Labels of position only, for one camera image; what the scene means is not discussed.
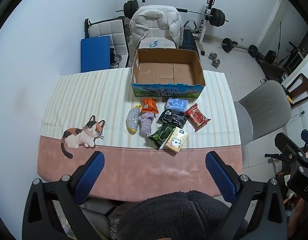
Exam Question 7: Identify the long barbell with black plates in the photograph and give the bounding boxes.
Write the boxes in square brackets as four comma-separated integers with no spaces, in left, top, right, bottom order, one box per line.
[116,0,229,28]

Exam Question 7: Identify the grey shell chair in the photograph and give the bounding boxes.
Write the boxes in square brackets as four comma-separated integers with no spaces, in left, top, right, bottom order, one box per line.
[233,79,292,146]

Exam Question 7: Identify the silver and yellow packet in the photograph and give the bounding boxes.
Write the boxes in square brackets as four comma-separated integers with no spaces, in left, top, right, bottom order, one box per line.
[126,105,141,134]

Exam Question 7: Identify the chrome weights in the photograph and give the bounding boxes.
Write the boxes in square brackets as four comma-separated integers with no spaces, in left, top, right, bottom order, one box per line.
[110,53,122,69]

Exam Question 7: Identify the yellow tissue pack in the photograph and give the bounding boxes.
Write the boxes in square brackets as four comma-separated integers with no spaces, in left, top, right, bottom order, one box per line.
[165,126,189,154]

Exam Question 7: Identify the white padded chair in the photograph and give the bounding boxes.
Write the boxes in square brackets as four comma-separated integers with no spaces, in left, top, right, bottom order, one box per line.
[84,17,130,68]

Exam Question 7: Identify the green packet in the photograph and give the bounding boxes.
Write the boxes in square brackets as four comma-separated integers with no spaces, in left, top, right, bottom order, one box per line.
[148,121,176,151]

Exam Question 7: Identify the black weight bench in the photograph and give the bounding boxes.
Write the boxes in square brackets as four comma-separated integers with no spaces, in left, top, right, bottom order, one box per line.
[180,20,201,56]

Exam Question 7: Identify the brown wooden chair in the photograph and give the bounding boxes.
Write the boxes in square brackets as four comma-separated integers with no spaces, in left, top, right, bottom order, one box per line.
[285,73,308,106]

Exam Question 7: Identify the white puffer jacket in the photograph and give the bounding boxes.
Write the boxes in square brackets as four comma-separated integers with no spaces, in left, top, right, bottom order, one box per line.
[129,5,184,50]

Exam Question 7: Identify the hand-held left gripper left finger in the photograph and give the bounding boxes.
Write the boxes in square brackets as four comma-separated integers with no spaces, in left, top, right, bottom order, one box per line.
[21,151,106,240]

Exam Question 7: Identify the light blue packet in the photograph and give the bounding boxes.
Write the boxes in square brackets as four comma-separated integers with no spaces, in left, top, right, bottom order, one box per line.
[165,97,189,113]

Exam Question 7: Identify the dark wooden stand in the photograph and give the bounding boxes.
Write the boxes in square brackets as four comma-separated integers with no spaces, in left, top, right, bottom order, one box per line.
[258,59,292,81]

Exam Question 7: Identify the short barbell with black plates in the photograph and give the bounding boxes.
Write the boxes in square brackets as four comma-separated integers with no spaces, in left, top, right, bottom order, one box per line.
[218,38,259,56]

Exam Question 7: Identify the striped cat print tablecloth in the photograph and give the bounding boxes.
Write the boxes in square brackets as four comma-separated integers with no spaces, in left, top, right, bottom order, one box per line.
[37,67,245,202]

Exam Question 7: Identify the orange snack packet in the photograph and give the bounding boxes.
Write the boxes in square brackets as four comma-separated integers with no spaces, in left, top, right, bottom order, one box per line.
[141,98,159,114]

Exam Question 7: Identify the black speaker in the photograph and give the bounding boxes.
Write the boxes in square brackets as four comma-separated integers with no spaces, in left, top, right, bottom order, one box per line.
[263,50,277,63]

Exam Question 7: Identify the white barbell rack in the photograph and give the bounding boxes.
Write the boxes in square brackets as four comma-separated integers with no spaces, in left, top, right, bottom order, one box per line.
[140,0,216,55]

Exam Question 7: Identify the purple cloth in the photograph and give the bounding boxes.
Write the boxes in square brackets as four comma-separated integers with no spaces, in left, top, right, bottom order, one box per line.
[139,111,156,139]

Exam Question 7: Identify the blue board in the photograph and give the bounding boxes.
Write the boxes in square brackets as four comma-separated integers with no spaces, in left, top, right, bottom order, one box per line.
[80,35,112,73]

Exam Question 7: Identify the dark fleece clothing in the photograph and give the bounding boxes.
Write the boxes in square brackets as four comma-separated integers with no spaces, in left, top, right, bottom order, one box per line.
[115,190,249,240]

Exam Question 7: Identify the beige armchair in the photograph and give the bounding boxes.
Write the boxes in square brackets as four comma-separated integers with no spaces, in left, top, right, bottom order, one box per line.
[130,27,180,53]

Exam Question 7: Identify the red snack packet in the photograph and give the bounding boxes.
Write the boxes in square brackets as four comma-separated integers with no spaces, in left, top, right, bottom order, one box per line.
[184,103,211,132]

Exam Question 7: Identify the thin black rod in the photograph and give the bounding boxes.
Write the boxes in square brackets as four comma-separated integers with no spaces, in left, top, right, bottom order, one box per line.
[276,21,282,63]

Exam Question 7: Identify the black packet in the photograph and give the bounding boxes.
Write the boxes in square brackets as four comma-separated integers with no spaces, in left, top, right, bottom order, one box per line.
[158,109,187,127]

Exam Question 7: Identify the printed cardboard box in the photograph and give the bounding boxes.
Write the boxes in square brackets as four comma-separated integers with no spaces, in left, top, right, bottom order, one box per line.
[131,47,206,98]

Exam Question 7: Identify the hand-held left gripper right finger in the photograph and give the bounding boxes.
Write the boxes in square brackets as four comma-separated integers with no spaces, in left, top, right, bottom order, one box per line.
[205,151,288,240]

